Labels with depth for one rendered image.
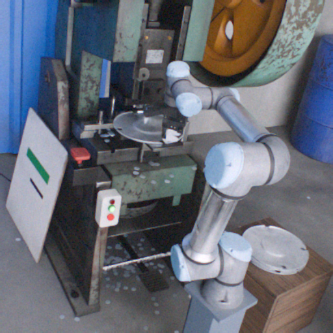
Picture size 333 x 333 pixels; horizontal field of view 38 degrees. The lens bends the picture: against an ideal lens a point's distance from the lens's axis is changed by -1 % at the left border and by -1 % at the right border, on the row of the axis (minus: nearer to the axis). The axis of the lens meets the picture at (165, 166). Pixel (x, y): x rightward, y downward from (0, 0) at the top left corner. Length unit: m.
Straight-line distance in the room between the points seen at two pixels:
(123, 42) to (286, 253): 1.09
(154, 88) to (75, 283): 0.95
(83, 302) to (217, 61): 1.19
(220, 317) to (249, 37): 1.08
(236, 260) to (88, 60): 1.04
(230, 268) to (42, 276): 1.06
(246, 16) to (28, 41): 1.44
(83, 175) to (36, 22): 1.41
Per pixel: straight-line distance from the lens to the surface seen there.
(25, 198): 2.52
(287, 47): 1.85
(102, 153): 1.90
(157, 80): 1.91
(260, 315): 2.06
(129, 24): 1.76
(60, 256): 2.40
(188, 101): 1.52
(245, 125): 1.44
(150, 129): 1.93
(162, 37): 1.89
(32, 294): 2.26
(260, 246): 2.12
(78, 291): 2.24
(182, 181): 2.05
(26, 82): 3.09
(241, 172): 1.22
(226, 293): 1.65
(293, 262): 2.10
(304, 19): 1.83
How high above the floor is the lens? 1.60
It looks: 29 degrees down
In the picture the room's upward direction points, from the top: 10 degrees clockwise
